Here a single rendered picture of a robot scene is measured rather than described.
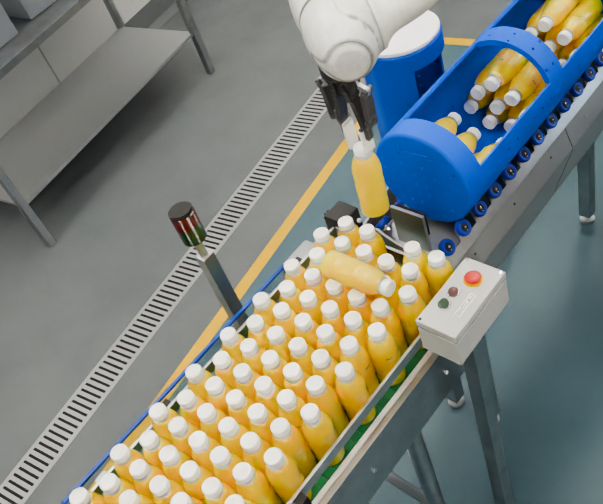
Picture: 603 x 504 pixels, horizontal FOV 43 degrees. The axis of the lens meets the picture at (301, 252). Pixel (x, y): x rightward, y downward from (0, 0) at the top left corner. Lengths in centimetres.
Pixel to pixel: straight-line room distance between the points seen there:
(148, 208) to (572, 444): 240
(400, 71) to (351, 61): 130
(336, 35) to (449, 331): 67
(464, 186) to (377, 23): 68
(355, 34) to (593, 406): 183
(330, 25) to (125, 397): 230
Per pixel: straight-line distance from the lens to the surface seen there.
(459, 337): 162
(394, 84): 259
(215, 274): 199
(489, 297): 167
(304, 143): 402
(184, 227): 186
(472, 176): 188
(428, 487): 216
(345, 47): 125
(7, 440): 349
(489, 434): 210
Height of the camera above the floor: 238
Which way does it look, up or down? 44 degrees down
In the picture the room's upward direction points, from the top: 23 degrees counter-clockwise
